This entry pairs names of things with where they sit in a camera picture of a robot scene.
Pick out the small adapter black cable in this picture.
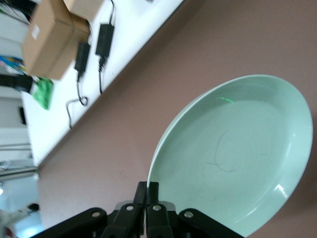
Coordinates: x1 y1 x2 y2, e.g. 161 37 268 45
65 70 89 129

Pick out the flat cardboard box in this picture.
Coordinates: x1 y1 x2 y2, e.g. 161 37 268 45
63 0 105 22

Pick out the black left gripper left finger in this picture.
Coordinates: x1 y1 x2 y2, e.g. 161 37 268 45
42 181 149 238

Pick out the brown table cover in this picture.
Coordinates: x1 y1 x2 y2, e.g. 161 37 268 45
36 0 317 238

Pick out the small black power adapter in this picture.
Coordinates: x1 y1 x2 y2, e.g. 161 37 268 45
74 43 91 73

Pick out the large cardboard box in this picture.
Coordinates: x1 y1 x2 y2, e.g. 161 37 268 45
21 0 91 81

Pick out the green plastic bag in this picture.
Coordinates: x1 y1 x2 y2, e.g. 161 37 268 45
32 77 55 110

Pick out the large black power adapter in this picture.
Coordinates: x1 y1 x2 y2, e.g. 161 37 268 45
95 23 116 57

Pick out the large adapter black cable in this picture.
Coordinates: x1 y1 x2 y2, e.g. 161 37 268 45
97 0 117 95

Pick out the pale green plate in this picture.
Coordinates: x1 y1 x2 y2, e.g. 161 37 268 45
147 73 314 238

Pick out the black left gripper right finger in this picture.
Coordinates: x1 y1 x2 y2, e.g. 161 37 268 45
146 182 245 238

